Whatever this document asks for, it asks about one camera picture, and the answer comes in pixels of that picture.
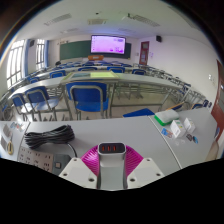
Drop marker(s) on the white multi-port charger block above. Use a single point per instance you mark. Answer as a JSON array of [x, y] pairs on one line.
[[111, 166]]

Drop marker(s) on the dark red door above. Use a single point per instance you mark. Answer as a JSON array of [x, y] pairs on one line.
[[144, 53]]

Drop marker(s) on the ceiling air conditioner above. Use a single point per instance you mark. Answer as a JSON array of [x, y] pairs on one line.
[[97, 21]]

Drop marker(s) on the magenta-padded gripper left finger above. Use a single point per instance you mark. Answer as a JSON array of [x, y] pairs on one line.
[[76, 171]]

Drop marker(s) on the group of blue chairs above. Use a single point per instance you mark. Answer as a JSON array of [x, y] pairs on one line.
[[86, 68]]

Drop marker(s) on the lit projection screen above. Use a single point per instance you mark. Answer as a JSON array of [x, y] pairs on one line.
[[108, 44]]

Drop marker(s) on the orange lectern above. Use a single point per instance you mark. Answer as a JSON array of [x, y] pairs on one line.
[[97, 57]]

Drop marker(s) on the black wall speaker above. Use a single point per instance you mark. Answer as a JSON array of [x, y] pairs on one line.
[[32, 43], [158, 38]]

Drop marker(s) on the colourful sticker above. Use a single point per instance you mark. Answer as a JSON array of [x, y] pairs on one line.
[[23, 126], [15, 125]]

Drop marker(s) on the green and white box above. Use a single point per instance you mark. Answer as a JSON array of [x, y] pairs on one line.
[[166, 117]]

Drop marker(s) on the narrow bright window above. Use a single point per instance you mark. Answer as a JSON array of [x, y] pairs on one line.
[[40, 54]]

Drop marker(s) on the large bright window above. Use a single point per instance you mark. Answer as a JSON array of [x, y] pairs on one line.
[[15, 63]]

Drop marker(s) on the blue curtain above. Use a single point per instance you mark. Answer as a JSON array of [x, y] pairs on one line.
[[26, 58], [47, 53]]

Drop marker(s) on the blue printed card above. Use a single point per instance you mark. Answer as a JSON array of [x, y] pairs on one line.
[[166, 132]]

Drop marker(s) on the blue classroom chair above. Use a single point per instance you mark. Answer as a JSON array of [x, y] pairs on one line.
[[88, 98], [138, 112], [40, 98], [18, 101]]

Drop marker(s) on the group of ceiling lights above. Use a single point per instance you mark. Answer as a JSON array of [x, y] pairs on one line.
[[58, 19]]

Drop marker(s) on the green chalkboard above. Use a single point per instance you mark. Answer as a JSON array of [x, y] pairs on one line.
[[75, 50]]

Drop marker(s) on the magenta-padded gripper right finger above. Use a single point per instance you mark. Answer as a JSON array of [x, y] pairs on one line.
[[146, 171]]

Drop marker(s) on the dark power strip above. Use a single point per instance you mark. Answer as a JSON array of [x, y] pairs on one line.
[[36, 158]]

